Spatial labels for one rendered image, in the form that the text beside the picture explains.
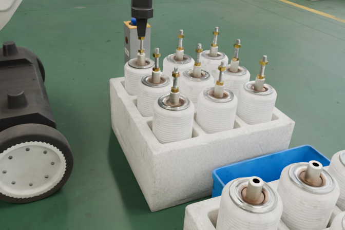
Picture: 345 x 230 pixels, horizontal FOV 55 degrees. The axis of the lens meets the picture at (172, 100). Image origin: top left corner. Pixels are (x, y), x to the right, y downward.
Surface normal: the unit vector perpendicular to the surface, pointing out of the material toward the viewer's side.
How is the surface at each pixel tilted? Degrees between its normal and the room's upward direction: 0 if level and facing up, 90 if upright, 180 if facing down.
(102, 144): 0
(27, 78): 0
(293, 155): 88
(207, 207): 0
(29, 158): 90
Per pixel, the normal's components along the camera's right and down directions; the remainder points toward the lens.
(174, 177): 0.40, 0.47
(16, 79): 0.05, -0.87
